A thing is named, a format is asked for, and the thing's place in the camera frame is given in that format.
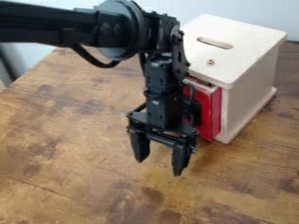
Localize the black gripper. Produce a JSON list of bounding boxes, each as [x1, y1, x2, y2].
[[127, 57, 199, 176]]

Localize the red drawer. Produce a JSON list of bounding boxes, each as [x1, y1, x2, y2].
[[185, 77, 222, 141]]

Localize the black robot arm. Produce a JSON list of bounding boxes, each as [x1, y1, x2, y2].
[[0, 0, 201, 176]]

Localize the white wooden box cabinet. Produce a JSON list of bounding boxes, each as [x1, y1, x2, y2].
[[183, 14, 286, 144]]

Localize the black drawer handle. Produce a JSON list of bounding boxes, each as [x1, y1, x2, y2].
[[183, 100, 202, 126]]

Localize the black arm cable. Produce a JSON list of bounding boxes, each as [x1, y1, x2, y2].
[[71, 43, 122, 69]]

